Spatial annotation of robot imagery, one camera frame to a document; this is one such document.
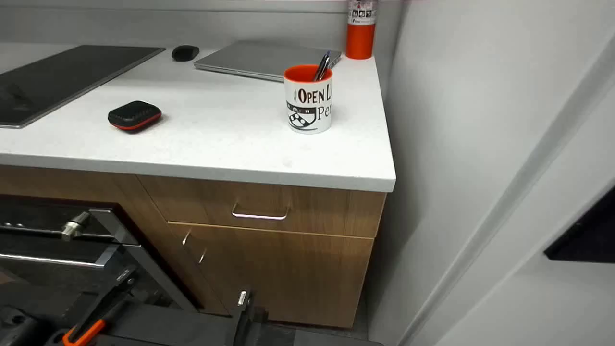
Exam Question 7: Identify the black computer mouse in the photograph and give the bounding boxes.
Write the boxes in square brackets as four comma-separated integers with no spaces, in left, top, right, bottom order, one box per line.
[172,45,200,62]

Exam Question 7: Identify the black case with red stripe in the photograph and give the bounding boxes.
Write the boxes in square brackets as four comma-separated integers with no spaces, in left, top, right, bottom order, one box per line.
[108,100,162,132]

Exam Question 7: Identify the silver drawer handle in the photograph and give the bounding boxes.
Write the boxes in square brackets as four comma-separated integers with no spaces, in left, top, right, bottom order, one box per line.
[232,202,292,221]

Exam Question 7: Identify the dark pen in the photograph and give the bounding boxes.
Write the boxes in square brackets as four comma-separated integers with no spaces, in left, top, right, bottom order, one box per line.
[314,51,331,82]

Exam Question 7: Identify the wooden drawer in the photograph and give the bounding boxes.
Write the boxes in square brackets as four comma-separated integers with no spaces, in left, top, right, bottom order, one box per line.
[137,174,387,239]

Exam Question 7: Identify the grey closed laptop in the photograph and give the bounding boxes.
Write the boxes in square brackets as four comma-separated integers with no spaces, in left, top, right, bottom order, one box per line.
[194,41,342,83]

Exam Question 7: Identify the wooden cabinet door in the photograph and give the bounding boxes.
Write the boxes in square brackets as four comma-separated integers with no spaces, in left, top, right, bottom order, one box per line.
[167,222,375,329]

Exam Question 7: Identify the silver cabinet door handle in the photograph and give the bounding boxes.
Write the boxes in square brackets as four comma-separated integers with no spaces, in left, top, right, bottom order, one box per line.
[182,230,208,265]

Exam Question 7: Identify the black glass cooktop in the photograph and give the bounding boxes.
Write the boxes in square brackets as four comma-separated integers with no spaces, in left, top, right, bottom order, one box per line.
[0,45,166,129]

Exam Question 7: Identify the silver oven door handle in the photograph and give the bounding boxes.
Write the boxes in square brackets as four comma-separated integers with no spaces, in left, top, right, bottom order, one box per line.
[0,253,105,269]

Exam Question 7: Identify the silver oven knob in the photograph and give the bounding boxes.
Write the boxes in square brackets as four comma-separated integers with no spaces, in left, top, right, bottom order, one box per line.
[61,211,92,242]

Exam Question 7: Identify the white mug with orange inside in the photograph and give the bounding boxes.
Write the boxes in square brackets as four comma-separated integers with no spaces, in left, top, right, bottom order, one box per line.
[283,65,333,135]

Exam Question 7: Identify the black oven door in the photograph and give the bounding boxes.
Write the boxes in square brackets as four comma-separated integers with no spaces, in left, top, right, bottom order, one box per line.
[0,207,145,332]

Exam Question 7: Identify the black clamp with silver screw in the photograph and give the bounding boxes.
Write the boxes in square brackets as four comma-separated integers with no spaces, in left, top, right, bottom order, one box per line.
[226,290,270,346]

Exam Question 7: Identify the orange and white bottle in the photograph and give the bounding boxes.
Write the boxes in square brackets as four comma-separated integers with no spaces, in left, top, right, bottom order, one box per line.
[345,0,378,61]

